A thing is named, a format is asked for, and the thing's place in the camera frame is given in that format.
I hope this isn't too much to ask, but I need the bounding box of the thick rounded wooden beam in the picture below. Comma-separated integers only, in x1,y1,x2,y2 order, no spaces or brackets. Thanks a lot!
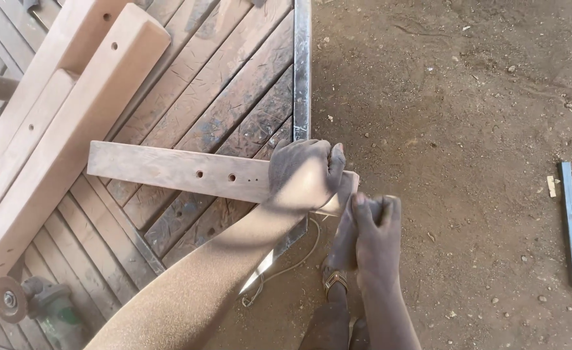
0,4,172,314

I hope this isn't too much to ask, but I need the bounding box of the green angle grinder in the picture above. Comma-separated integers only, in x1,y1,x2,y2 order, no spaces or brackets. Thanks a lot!
0,275,90,350

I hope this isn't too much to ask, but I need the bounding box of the person's left hand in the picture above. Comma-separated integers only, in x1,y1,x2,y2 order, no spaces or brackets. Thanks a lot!
267,139,347,213

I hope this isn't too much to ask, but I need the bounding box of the person's right hand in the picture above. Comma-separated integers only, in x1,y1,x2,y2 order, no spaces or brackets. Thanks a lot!
352,193,403,288

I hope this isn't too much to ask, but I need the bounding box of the person's leg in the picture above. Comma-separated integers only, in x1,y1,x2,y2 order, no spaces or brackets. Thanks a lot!
298,292,370,350

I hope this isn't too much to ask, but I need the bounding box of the person's foot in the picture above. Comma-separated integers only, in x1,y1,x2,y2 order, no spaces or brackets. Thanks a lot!
321,214,361,304

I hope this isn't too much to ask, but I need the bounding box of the thin wire loop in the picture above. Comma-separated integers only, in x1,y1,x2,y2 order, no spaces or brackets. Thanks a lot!
241,216,322,308

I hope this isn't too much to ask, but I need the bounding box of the wooden plank with holes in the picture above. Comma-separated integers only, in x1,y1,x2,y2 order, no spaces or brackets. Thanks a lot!
87,140,361,218

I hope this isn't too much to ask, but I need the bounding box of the short wooden beam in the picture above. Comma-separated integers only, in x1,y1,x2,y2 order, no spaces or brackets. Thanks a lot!
0,68,80,234

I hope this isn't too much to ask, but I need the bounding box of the slatted workbench with metal frame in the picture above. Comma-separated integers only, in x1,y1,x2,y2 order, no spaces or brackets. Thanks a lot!
0,0,312,350

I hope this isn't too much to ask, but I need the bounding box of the brown strap sandal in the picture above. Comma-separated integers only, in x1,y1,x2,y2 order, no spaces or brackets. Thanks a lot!
322,265,350,298

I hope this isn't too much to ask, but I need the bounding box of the long wooden beam with holes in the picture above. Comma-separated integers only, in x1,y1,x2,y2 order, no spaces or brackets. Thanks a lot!
0,0,134,185

